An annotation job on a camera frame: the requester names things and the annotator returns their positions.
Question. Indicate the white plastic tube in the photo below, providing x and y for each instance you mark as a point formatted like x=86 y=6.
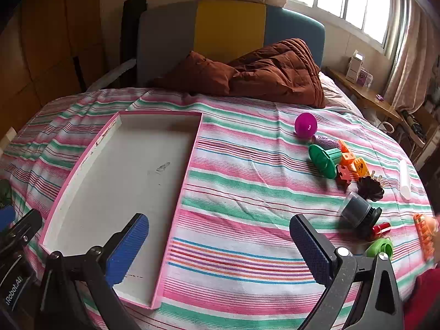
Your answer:
x=405 y=178

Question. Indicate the pink-edged white tray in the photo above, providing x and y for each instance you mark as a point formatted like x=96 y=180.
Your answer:
x=120 y=178

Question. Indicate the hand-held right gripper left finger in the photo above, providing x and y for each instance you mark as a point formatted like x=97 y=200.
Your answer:
x=127 y=247

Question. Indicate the green funnel-shaped toy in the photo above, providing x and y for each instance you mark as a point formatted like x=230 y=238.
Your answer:
x=323 y=161

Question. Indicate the wooden wardrobe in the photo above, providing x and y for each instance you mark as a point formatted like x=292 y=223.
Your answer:
x=44 y=41

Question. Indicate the white pillow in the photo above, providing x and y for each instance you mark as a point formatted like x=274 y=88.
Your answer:
x=335 y=91

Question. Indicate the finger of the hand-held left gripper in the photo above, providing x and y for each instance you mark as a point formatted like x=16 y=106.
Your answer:
x=24 y=228

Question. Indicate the striped bed sheet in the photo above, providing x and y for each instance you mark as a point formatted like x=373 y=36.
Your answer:
x=240 y=196

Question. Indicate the white box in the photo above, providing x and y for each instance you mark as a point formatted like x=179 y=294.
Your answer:
x=354 y=65

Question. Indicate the purple carved vase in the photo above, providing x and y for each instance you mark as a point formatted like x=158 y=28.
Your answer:
x=325 y=141

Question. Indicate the maroon ruffled cloth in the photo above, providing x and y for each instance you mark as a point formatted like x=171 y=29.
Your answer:
x=424 y=299

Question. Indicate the purple box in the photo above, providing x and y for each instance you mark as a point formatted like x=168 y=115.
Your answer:
x=365 y=78

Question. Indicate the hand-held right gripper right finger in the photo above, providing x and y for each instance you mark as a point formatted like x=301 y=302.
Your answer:
x=309 y=251

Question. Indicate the grey yellow blue headboard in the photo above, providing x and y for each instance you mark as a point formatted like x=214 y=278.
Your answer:
x=227 y=27

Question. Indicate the red-brown puzzle piece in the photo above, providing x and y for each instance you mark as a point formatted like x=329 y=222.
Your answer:
x=345 y=177

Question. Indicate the grey jar with black lid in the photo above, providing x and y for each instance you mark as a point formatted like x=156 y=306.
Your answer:
x=357 y=209

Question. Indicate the brown quilt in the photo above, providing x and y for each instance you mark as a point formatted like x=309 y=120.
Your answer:
x=268 y=72

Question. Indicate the dark flower-shaped toy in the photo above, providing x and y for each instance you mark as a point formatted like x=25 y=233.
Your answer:
x=370 y=189

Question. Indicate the peach egg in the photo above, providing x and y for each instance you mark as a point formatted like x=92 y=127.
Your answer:
x=430 y=225

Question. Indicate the orange plastic rack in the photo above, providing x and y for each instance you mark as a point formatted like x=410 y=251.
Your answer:
x=422 y=240

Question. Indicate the magenta bell-shaped toy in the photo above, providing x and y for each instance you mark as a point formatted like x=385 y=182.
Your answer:
x=305 y=125

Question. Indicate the small red bottle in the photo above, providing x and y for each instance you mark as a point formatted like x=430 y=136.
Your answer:
x=381 y=229

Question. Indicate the cardboard box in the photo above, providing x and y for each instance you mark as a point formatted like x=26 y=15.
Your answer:
x=426 y=118

